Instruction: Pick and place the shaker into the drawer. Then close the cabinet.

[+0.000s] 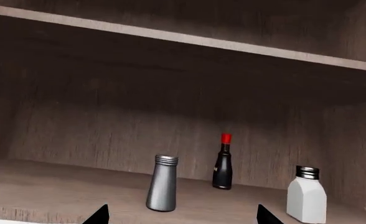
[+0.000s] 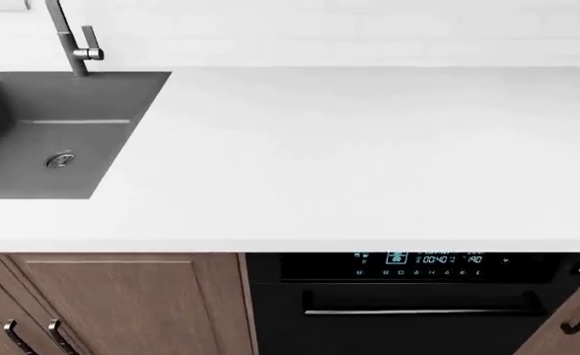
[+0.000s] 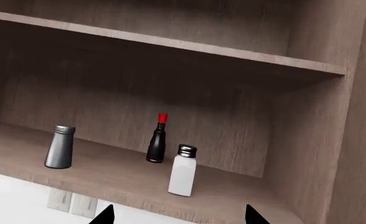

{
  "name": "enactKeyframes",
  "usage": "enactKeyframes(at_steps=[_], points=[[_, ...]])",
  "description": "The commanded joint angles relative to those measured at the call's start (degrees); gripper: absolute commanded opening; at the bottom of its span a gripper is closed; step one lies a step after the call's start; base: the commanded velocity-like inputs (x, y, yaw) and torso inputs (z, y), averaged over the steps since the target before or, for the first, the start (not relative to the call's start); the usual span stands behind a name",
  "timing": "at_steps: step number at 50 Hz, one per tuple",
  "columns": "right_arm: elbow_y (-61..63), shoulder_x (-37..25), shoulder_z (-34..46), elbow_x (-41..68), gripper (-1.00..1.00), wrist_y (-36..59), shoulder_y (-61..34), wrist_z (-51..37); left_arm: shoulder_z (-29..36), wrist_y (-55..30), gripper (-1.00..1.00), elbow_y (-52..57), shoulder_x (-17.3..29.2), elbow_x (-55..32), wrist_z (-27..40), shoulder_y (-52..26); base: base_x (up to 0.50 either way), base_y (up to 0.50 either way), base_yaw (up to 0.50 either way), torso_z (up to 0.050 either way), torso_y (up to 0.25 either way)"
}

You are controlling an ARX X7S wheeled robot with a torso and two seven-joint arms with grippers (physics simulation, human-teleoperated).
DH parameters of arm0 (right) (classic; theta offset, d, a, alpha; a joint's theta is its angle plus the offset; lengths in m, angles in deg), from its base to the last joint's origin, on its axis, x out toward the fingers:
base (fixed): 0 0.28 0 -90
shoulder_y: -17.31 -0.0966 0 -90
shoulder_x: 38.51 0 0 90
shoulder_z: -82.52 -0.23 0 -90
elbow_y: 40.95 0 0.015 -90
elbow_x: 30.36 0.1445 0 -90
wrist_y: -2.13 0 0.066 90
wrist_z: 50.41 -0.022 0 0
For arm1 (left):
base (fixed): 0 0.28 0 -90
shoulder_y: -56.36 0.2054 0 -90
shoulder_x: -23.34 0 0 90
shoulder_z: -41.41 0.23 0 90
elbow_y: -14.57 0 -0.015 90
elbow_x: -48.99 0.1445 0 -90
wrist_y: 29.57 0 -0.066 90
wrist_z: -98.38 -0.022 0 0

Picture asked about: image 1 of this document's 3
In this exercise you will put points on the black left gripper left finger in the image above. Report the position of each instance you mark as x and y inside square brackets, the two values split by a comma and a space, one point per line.
[100, 217]

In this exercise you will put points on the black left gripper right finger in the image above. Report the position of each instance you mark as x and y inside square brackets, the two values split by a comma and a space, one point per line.
[265, 217]

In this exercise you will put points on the white shaker with black lid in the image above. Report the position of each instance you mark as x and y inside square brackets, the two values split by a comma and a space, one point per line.
[306, 200]

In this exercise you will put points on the grey metal shaker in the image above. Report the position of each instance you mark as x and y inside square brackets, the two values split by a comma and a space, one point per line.
[162, 186]

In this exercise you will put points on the brown wooden cabinet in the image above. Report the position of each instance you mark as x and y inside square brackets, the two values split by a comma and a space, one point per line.
[108, 93]

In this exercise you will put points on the dark bottle with red cap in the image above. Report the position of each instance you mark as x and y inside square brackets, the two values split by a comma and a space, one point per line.
[223, 168]

